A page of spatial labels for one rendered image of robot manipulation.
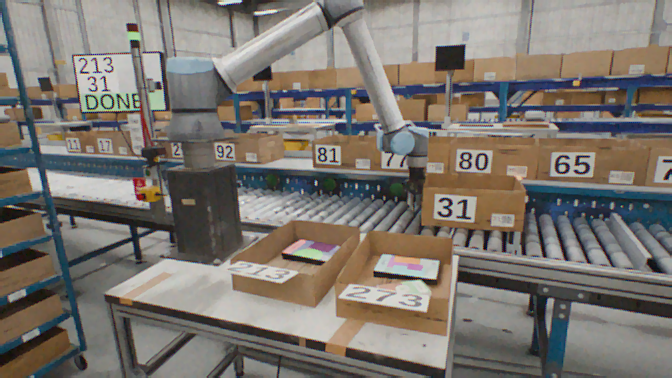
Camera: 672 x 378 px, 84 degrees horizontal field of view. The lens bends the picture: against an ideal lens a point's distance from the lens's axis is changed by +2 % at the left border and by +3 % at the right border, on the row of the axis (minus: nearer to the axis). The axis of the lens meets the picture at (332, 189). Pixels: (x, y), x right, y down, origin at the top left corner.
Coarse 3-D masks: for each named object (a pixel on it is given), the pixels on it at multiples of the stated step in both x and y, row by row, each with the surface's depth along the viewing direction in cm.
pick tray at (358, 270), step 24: (384, 240) 129; (408, 240) 126; (432, 240) 123; (360, 264) 119; (336, 288) 95; (432, 288) 108; (336, 312) 97; (360, 312) 95; (384, 312) 92; (408, 312) 90; (432, 312) 88
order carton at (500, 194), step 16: (432, 176) 183; (448, 176) 181; (464, 176) 179; (480, 176) 176; (496, 176) 174; (512, 176) 172; (432, 192) 156; (448, 192) 154; (464, 192) 152; (480, 192) 150; (496, 192) 148; (512, 192) 147; (432, 208) 158; (480, 208) 152; (496, 208) 150; (512, 208) 148; (432, 224) 160; (448, 224) 158; (464, 224) 156; (480, 224) 154
